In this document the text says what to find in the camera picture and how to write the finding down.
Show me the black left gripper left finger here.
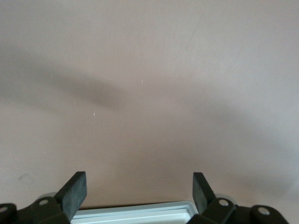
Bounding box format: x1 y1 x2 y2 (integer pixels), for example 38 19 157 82
0 171 88 224

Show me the white plastic drawer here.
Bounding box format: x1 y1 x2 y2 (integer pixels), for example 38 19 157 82
70 200 199 224

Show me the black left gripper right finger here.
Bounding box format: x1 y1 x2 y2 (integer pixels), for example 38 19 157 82
186 172 290 224

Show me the brown table cover sheet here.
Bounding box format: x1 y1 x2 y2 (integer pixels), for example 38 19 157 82
0 0 299 224

